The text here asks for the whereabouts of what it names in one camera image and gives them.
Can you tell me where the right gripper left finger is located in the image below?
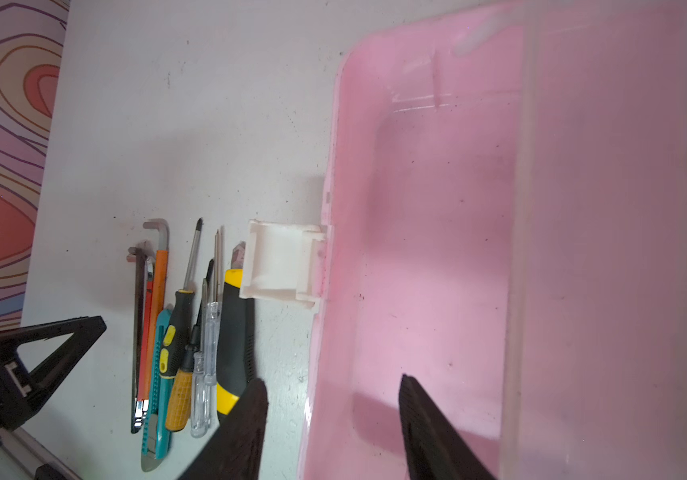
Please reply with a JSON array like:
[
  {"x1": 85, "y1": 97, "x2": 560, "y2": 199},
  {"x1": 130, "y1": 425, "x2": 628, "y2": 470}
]
[{"x1": 180, "y1": 379, "x2": 269, "y2": 480}]

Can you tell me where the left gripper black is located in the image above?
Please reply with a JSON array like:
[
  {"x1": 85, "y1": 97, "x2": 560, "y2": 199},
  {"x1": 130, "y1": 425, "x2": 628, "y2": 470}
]
[{"x1": 0, "y1": 316, "x2": 107, "y2": 447}]

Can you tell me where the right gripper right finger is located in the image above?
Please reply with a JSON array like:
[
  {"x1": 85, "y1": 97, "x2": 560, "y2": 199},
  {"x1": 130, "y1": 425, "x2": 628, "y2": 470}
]
[{"x1": 399, "y1": 375, "x2": 495, "y2": 480}]

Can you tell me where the black yellow box cutter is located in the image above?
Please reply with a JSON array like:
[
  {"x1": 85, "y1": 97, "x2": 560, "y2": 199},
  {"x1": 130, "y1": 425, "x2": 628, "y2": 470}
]
[{"x1": 216, "y1": 242, "x2": 256, "y2": 422}]

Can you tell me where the pink plastic tool box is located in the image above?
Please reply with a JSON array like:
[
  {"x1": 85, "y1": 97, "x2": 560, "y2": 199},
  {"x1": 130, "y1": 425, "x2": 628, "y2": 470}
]
[{"x1": 242, "y1": 1, "x2": 687, "y2": 479}]

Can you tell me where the teal utility knife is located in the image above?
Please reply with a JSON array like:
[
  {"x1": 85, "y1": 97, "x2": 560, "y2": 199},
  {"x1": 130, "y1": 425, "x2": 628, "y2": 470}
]
[{"x1": 141, "y1": 307, "x2": 173, "y2": 473}]

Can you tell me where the black yellow screwdriver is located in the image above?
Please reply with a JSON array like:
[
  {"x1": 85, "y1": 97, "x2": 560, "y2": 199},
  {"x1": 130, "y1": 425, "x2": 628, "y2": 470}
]
[{"x1": 159, "y1": 218, "x2": 204, "y2": 379}]

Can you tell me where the amber handled screwdriver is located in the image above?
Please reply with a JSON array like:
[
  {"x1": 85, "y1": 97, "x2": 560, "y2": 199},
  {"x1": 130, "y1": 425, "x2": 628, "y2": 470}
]
[{"x1": 166, "y1": 259, "x2": 215, "y2": 432}]

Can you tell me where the clear handled screwdriver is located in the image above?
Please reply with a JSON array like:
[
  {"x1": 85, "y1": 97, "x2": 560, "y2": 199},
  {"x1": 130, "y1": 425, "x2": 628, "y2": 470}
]
[{"x1": 191, "y1": 227, "x2": 223, "y2": 438}]

